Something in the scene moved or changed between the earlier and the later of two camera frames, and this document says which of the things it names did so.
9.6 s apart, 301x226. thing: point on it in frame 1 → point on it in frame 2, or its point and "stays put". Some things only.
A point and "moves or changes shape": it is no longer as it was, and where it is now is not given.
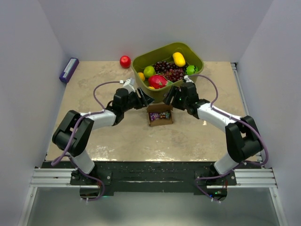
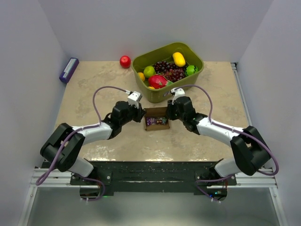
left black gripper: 145,100 → 139,113
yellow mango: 179,60 stays put
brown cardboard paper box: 160,114 moves or changes shape
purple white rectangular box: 68,69 stays put
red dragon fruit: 157,81 stays put
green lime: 149,71 stays put
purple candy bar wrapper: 154,116 → 159,120
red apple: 125,61 stays put
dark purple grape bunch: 171,72 stays put
